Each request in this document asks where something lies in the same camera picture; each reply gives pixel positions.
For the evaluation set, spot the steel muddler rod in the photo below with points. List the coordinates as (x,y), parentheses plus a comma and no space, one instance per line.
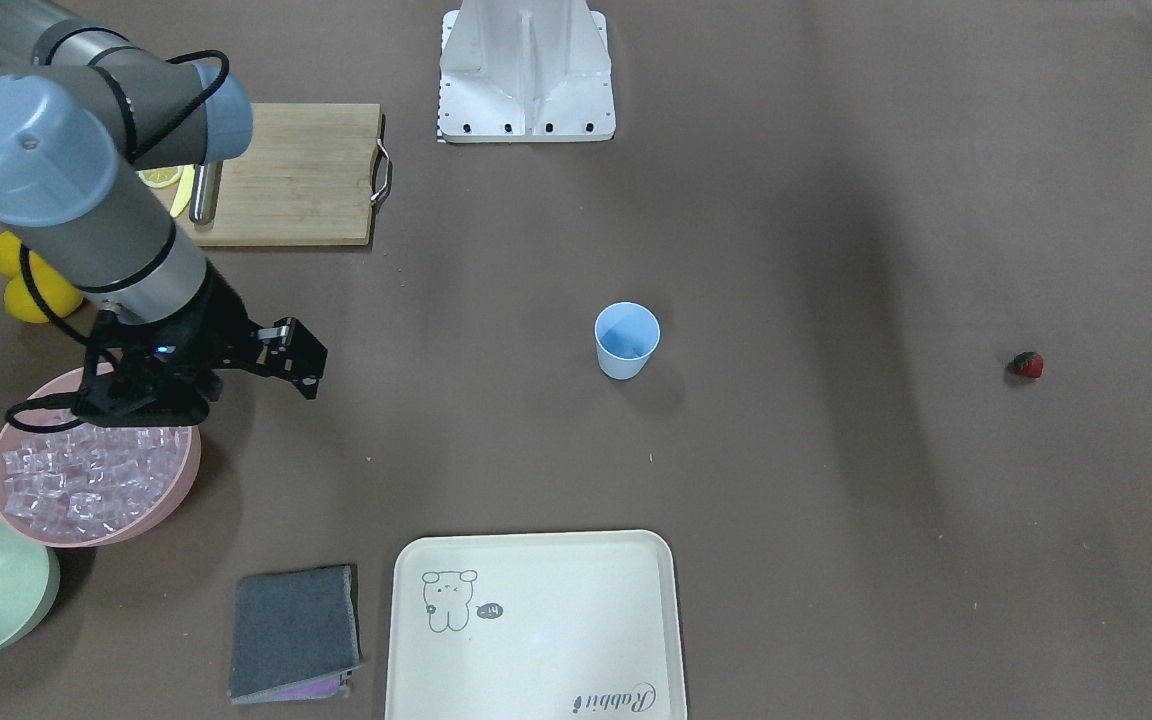
(205,193)

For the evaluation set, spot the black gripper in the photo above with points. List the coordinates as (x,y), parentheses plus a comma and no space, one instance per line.
(217,322)

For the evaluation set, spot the whole lemon far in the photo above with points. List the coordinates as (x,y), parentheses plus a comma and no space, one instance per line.
(10,246)

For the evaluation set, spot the grey folded cloth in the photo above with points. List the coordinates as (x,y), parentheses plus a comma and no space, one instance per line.
(295,636)

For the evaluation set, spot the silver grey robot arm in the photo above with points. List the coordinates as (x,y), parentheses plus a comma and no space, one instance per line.
(83,111)

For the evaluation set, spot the wooden cutting board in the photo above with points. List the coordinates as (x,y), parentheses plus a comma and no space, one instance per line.
(314,176)

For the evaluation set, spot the pink bowl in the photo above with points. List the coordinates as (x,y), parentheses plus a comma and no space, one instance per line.
(86,490)

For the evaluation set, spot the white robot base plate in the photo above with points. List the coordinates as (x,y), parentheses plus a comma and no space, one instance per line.
(525,72)

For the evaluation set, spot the yellow plastic knife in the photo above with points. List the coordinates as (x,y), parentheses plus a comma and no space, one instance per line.
(184,191)

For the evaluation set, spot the pile of clear ice cubes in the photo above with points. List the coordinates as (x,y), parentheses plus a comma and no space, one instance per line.
(96,480)

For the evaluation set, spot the lemon half lower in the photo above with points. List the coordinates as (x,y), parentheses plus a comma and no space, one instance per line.
(160,178)

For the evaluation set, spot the light blue cup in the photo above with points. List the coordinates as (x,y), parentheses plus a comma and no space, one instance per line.
(626,335)

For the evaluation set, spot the red strawberry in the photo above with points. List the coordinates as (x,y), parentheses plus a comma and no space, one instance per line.
(1028,364)

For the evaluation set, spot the cream rabbit tray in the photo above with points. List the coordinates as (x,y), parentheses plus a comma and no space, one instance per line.
(566,625)

